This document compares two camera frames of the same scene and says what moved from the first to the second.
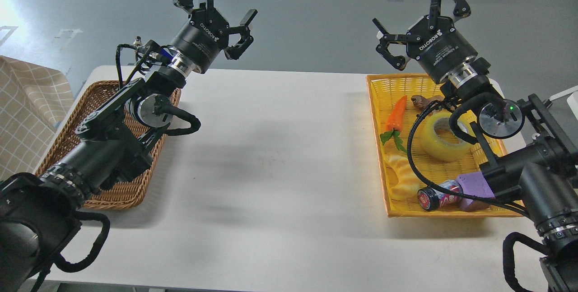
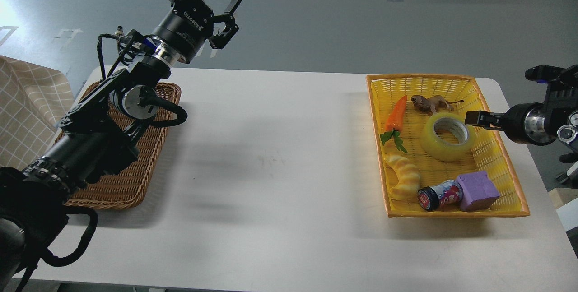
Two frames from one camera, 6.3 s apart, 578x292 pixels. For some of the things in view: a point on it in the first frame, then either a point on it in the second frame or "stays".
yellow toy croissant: x=408 y=187 stays
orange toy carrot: x=394 y=124 stays
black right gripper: x=440 y=50 → x=489 y=120
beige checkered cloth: x=33 y=98 stays
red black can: x=430 y=199 stays
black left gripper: x=201 y=40 → x=191 y=21
